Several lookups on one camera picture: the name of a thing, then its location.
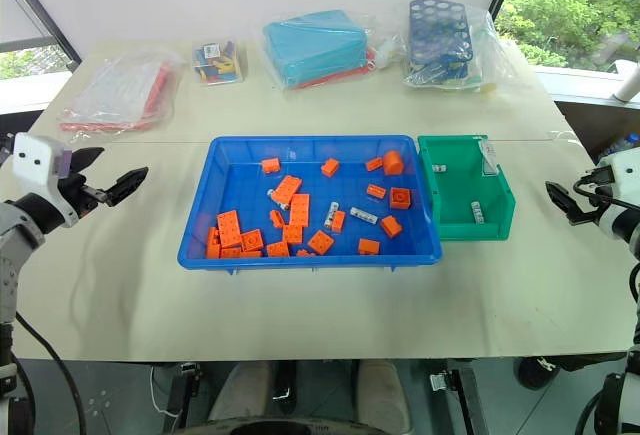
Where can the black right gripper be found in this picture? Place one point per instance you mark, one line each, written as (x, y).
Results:
(590, 210)

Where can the black centre table bracket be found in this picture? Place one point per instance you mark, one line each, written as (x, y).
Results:
(284, 387)

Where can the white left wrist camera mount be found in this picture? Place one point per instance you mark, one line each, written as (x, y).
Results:
(35, 160)

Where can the rounded orange block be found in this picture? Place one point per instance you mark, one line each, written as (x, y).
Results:
(393, 163)

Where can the clear plastic bag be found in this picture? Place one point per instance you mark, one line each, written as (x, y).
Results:
(492, 55)

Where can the white label card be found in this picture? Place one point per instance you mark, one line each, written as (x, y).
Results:
(489, 157)

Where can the blue tube rack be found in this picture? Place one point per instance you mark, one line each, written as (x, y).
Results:
(440, 40)

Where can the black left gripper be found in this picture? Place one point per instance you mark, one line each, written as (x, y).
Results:
(79, 195)

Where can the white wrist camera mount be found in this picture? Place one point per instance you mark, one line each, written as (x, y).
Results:
(622, 167)
(35, 160)

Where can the square orange block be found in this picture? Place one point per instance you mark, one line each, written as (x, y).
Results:
(292, 234)
(320, 242)
(400, 198)
(278, 249)
(252, 240)

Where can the black caster wheel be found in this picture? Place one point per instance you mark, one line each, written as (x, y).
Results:
(537, 372)

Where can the small orange block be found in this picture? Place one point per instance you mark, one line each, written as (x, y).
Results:
(276, 219)
(304, 253)
(251, 254)
(231, 253)
(338, 222)
(368, 246)
(271, 165)
(373, 164)
(330, 167)
(376, 191)
(391, 226)

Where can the grey rounded shape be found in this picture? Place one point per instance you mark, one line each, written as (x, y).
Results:
(382, 395)
(240, 392)

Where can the teal box in plastic bag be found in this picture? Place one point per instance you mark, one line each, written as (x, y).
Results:
(315, 45)

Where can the green plastic bin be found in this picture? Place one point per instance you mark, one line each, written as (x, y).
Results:
(455, 195)

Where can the white paper roll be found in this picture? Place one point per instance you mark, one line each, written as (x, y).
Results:
(629, 82)

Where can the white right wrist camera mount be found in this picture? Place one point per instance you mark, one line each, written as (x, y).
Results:
(622, 167)

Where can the brown cardboard box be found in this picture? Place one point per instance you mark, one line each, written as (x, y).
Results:
(590, 125)

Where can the long orange block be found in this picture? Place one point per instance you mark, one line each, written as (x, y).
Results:
(299, 210)
(229, 228)
(213, 245)
(287, 189)

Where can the black table leg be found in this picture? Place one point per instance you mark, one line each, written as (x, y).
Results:
(182, 395)
(462, 397)

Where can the blue plastic tray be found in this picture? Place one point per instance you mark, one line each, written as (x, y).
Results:
(320, 190)

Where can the clear box of coloured pieces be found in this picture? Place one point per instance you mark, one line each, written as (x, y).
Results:
(217, 62)

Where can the plastic bag with red strips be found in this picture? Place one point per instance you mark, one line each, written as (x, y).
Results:
(120, 92)

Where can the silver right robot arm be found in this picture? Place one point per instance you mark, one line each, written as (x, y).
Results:
(631, 235)

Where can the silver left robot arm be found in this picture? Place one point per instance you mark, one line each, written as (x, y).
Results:
(10, 250)

